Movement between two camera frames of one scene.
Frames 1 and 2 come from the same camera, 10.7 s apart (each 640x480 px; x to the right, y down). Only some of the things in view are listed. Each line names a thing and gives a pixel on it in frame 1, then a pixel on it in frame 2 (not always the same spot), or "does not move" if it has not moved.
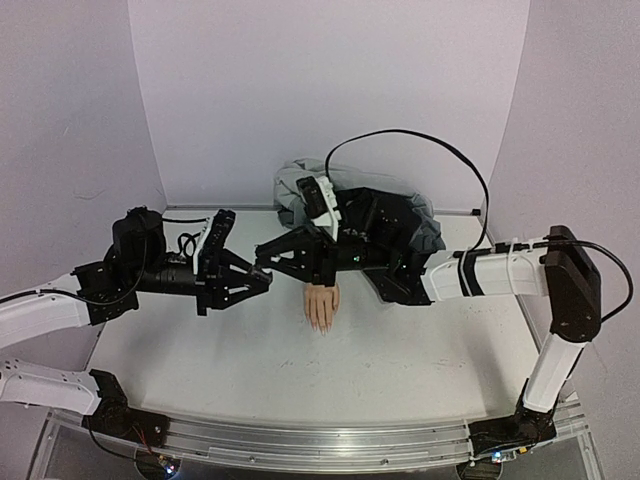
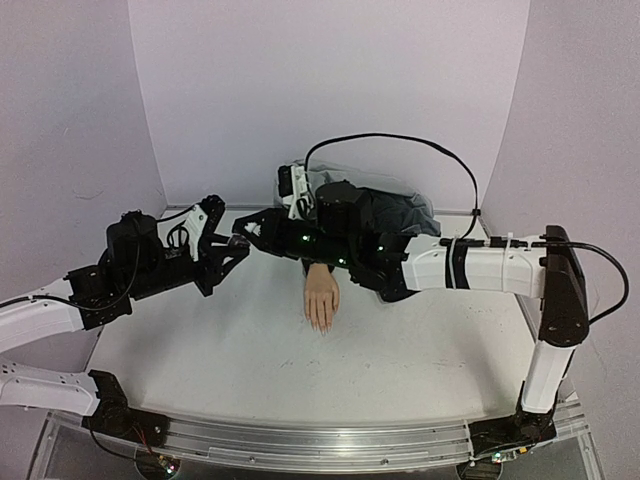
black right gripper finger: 293,250 to 272,222
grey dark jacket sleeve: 291,207 does not move
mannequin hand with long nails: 322,304 does not move
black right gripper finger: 298,264 to 275,244
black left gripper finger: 234,265 to 209,236
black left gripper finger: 239,293 to 222,270
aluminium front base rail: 323,447 does not move
